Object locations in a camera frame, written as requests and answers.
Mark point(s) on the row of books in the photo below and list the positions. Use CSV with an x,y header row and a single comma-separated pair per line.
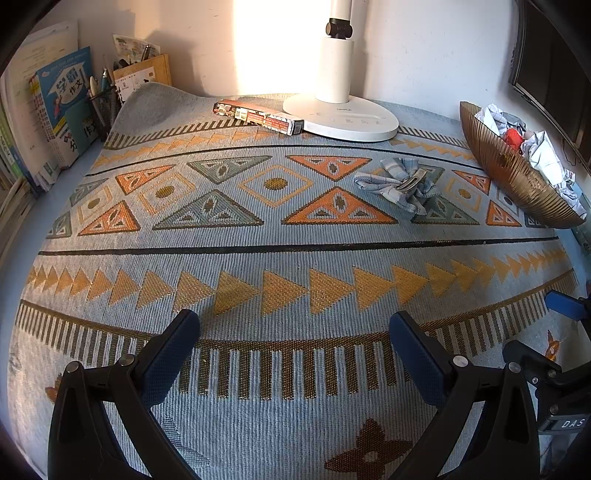
x,y
60,92

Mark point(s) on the small white paper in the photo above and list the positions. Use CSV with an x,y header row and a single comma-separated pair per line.
x,y
491,117

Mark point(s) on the large white paper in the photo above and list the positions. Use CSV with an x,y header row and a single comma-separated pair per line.
x,y
547,157

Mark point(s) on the blue pen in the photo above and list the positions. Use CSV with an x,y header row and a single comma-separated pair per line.
x,y
105,79

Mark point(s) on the pale grey paper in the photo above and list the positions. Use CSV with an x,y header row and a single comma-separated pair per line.
x,y
570,191

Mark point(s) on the illustrated paper sheets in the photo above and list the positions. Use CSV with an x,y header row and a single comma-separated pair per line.
x,y
136,48

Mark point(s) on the blue plaid cloth napkin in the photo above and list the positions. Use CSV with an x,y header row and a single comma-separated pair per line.
x,y
383,189

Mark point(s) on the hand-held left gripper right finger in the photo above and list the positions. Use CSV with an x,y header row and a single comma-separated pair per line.
x,y
418,355

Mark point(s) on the black monitor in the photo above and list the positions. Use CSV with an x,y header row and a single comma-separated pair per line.
x,y
554,69

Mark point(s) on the patterned woven mat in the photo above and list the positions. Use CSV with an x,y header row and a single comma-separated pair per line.
x,y
295,258

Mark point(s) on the wooden desk box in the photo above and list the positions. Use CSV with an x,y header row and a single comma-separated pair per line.
x,y
143,81

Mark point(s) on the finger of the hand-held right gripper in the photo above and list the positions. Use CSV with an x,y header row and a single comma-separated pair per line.
x,y
531,364
565,303

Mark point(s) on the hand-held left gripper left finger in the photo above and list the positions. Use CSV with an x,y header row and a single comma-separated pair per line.
x,y
171,353

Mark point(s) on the black mesh pen holder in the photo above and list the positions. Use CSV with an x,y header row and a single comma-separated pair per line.
x,y
106,113

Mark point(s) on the long brown red box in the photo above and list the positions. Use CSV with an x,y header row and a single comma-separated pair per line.
x,y
258,117

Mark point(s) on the dark grey paper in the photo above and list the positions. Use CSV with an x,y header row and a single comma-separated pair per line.
x,y
512,121

